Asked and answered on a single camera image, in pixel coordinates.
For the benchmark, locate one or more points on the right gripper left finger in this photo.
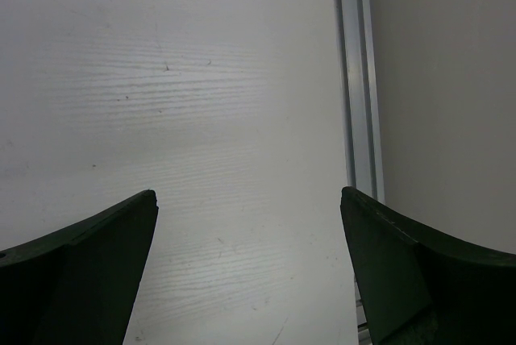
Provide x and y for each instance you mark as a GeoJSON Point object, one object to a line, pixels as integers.
{"type": "Point", "coordinates": [78, 285]}

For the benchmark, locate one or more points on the aluminium rail right edge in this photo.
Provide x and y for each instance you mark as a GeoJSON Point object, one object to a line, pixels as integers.
{"type": "Point", "coordinates": [362, 136]}

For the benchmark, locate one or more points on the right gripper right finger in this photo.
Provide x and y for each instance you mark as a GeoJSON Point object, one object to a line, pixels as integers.
{"type": "Point", "coordinates": [419, 285]}

